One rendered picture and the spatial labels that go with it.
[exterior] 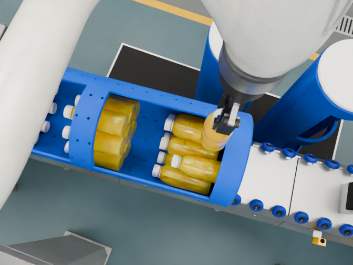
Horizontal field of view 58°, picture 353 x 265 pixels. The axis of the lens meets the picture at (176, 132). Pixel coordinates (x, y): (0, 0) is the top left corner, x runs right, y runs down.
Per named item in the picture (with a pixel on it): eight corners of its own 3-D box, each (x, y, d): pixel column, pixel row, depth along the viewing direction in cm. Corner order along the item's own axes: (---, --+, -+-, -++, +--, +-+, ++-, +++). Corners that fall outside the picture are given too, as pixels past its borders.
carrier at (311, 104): (243, 138, 195) (279, 170, 191) (299, 76, 111) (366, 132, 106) (273, 105, 201) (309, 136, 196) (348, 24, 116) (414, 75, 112)
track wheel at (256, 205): (266, 205, 103) (265, 200, 105) (251, 201, 103) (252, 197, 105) (261, 214, 106) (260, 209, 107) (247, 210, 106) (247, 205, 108)
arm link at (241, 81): (307, 19, 38) (289, 45, 44) (232, 1, 39) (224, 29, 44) (294, 88, 36) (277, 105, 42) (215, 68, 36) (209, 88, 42)
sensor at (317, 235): (319, 245, 109) (326, 246, 104) (311, 243, 109) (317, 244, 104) (322, 222, 111) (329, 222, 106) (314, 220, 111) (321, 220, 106)
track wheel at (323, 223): (334, 224, 102) (333, 219, 104) (321, 220, 102) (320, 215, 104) (328, 232, 105) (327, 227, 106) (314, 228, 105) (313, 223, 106)
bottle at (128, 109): (134, 122, 103) (84, 109, 104) (137, 102, 101) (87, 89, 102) (128, 128, 97) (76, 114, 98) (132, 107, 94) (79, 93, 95)
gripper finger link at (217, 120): (252, 89, 48) (251, 97, 48) (235, 123, 58) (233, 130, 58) (227, 82, 48) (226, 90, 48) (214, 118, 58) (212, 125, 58)
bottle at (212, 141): (195, 145, 81) (200, 126, 65) (206, 123, 83) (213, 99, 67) (219, 156, 80) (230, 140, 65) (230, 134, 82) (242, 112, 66)
